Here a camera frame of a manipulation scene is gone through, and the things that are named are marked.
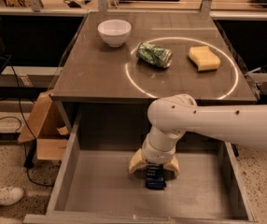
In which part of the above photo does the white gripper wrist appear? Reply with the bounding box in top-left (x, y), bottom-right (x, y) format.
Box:
top-left (128, 133), bottom-right (180, 176)

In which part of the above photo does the dark blue rxbar wrapper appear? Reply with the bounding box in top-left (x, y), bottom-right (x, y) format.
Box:
top-left (146, 163), bottom-right (166, 189)

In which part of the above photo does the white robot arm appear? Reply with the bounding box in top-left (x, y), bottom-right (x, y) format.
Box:
top-left (128, 94), bottom-right (267, 175)

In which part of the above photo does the grey open drawer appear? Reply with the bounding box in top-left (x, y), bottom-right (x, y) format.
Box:
top-left (24, 104), bottom-right (257, 224)

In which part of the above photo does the grey counter cabinet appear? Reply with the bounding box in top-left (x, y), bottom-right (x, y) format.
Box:
top-left (51, 10), bottom-right (257, 128)

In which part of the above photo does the crushed green soda can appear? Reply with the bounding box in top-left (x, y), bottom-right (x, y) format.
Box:
top-left (135, 42), bottom-right (173, 69)

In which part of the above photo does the yellow sponge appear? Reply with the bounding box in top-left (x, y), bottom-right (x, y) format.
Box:
top-left (188, 46), bottom-right (220, 72)

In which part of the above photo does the brown cardboard box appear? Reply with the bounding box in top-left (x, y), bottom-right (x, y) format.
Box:
top-left (18, 91), bottom-right (70, 161)

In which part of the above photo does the white ceramic bowl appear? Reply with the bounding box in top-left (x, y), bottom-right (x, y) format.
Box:
top-left (98, 20), bottom-right (132, 48)

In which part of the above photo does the white sneaker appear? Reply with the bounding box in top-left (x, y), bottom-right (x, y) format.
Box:
top-left (0, 187), bottom-right (24, 206)

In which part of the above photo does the black floor cable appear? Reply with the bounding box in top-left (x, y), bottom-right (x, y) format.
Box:
top-left (0, 3), bottom-right (55, 188)

